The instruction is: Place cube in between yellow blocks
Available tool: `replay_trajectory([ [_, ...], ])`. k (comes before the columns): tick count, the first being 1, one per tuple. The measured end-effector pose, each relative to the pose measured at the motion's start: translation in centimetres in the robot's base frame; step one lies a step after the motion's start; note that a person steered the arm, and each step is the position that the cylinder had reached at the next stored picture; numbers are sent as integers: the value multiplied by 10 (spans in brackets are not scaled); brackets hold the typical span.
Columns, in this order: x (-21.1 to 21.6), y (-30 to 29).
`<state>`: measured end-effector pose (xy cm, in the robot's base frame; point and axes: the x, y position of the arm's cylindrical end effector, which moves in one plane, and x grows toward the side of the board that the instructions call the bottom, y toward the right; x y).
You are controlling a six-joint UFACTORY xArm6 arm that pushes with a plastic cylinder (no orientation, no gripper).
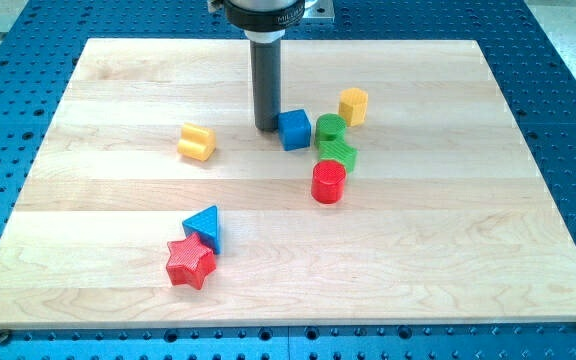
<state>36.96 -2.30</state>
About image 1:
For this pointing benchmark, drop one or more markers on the red cylinder block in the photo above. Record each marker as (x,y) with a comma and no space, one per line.
(328,181)

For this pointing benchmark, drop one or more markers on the blue triangle block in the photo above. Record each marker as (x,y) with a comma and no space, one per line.
(206,224)

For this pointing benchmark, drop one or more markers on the light wooden board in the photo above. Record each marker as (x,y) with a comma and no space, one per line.
(445,218)

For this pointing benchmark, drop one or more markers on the green cylinder block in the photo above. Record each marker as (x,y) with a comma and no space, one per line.
(329,127)

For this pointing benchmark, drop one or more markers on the yellow hexagon block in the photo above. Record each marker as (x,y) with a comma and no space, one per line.
(353,106)

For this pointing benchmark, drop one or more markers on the red star block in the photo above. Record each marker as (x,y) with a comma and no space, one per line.
(189,262)

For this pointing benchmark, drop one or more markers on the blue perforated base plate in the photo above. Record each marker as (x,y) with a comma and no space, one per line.
(38,56)

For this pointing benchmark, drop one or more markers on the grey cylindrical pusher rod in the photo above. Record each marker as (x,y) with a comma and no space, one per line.
(266,82)

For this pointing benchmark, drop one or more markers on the blue cube block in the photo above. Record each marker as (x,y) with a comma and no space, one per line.
(294,129)

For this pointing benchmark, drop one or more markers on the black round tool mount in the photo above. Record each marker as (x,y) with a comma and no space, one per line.
(264,21)

